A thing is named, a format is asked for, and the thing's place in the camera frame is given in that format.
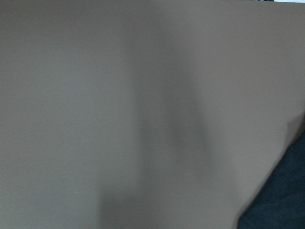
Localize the black printed t-shirt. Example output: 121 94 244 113
237 135 305 229

